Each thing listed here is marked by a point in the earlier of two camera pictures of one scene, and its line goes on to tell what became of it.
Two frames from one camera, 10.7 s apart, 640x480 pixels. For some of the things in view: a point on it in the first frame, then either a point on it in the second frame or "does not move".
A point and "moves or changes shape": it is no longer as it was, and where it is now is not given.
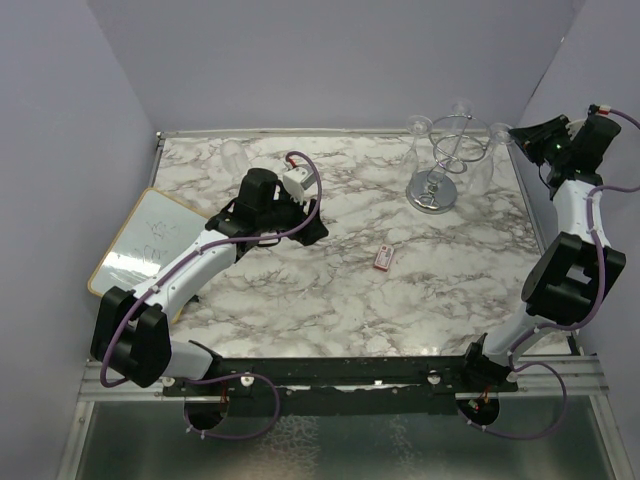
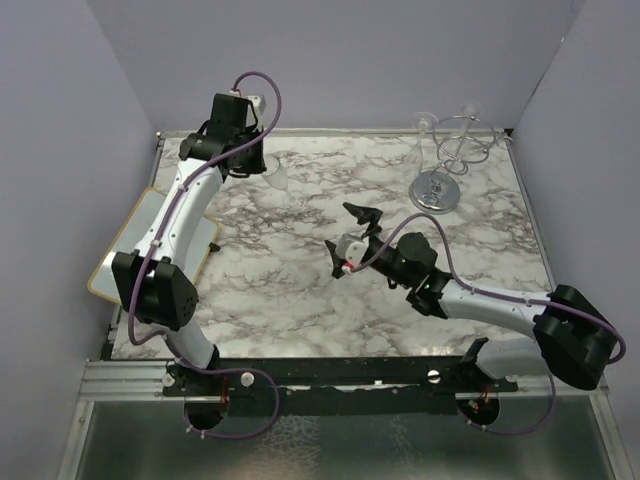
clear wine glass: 482,173 moves or changes shape
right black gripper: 531,138 to 366,216
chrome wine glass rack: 456,139 does not move
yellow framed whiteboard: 155,228 does not move
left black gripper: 312,231 to 254,167
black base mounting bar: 345,385 does not move
